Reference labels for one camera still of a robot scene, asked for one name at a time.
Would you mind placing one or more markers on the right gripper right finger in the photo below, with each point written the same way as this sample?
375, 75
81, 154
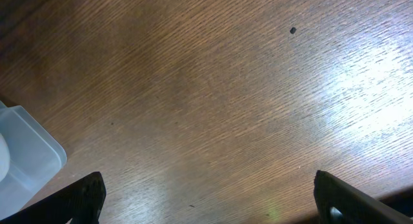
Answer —
339, 202

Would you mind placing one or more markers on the clear plastic storage container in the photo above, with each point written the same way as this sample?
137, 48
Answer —
30, 158

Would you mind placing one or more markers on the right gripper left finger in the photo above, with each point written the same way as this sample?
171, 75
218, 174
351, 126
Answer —
81, 202

